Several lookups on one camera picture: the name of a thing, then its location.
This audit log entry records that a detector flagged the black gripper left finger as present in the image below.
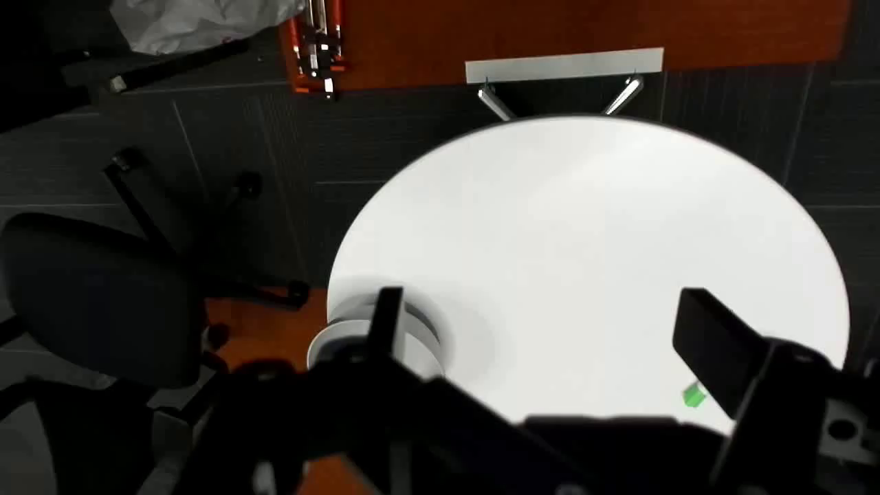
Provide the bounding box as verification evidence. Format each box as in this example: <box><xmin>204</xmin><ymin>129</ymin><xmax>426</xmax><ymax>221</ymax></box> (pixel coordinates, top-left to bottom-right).
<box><xmin>177</xmin><ymin>286</ymin><xmax>558</xmax><ymax>495</ymax></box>

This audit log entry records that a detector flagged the black office chair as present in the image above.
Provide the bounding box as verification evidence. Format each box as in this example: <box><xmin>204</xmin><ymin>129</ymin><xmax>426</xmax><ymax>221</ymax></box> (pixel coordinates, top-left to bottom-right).
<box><xmin>0</xmin><ymin>146</ymin><xmax>312</xmax><ymax>495</ymax></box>

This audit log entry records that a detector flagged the orange-brown wooden desk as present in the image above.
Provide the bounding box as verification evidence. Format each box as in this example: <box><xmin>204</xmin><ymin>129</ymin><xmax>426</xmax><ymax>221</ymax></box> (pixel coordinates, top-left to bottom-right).
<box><xmin>336</xmin><ymin>0</ymin><xmax>858</xmax><ymax>95</ymax></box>

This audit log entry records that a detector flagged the orange-brown wooden board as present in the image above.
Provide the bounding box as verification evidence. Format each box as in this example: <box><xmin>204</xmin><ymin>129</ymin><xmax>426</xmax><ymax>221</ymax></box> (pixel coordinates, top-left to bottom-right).
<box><xmin>201</xmin><ymin>286</ymin><xmax>329</xmax><ymax>374</ymax></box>

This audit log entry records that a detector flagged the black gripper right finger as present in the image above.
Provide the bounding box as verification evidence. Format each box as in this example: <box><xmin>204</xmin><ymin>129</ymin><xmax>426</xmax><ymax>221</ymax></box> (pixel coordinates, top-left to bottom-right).
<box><xmin>671</xmin><ymin>286</ymin><xmax>880</xmax><ymax>495</ymax></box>

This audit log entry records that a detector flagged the white plastic bag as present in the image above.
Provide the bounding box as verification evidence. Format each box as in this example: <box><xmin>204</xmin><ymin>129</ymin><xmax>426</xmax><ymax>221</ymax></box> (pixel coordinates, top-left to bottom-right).
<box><xmin>106</xmin><ymin>0</ymin><xmax>307</xmax><ymax>59</ymax></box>

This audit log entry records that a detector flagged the orange holder with pens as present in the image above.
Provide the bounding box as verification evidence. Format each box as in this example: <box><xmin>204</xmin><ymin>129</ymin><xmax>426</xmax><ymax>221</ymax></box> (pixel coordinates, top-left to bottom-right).
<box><xmin>286</xmin><ymin>0</ymin><xmax>351</xmax><ymax>100</ymax></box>

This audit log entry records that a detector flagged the silver metal bar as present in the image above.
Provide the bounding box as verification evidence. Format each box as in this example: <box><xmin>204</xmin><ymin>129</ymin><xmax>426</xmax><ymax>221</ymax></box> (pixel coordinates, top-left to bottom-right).
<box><xmin>461</xmin><ymin>47</ymin><xmax>667</xmax><ymax>89</ymax></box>

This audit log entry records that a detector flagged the silver metal strut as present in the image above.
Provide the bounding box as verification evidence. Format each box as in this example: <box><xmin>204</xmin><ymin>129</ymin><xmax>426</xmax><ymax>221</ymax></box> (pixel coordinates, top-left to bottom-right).
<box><xmin>602</xmin><ymin>75</ymin><xmax>646</xmax><ymax>119</ymax></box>
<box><xmin>473</xmin><ymin>82</ymin><xmax>514</xmax><ymax>125</ymax></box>

